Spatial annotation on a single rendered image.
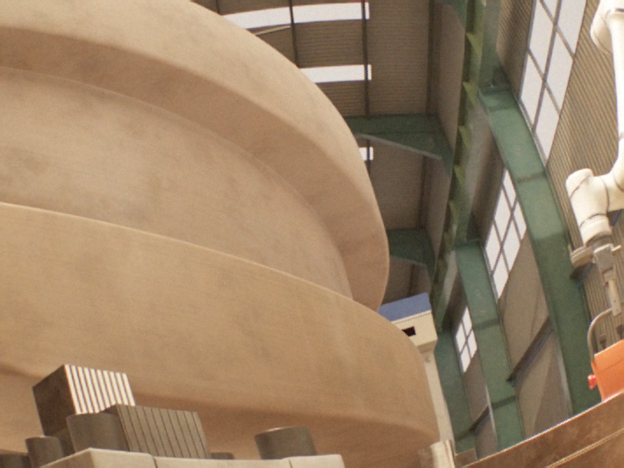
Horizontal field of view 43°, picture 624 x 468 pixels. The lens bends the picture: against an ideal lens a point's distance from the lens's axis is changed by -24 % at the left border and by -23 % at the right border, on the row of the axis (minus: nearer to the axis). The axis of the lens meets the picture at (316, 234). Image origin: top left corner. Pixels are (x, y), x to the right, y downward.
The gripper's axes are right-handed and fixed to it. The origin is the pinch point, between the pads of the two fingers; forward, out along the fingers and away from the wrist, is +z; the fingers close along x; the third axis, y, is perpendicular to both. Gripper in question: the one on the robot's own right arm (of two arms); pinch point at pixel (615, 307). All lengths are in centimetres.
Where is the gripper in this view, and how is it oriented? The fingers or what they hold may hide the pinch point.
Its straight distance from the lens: 192.1
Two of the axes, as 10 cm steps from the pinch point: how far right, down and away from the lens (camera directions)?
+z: 2.4, 8.9, -3.8
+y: 9.0, -3.5, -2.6
